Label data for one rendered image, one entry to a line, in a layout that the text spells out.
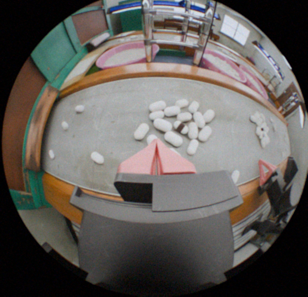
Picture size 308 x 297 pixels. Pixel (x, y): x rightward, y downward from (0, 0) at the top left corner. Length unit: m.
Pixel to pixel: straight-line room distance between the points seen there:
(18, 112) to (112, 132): 0.40
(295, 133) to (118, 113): 4.98
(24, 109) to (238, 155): 0.68
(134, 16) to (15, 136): 2.81
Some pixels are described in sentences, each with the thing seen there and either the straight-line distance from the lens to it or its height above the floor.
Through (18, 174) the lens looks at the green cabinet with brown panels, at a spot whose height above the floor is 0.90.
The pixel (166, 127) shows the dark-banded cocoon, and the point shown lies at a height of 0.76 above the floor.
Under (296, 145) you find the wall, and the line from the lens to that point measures 4.86.
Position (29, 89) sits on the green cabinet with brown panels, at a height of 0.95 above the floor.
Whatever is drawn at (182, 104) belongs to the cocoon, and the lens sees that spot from 0.23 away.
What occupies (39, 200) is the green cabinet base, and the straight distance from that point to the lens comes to 0.48.
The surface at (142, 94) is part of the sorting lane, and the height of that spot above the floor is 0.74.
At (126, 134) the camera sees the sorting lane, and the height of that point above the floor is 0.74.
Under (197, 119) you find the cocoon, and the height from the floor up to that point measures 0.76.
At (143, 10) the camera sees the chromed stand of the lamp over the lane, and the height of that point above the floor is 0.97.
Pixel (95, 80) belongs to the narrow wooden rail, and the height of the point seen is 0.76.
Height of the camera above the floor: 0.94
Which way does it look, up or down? 76 degrees down
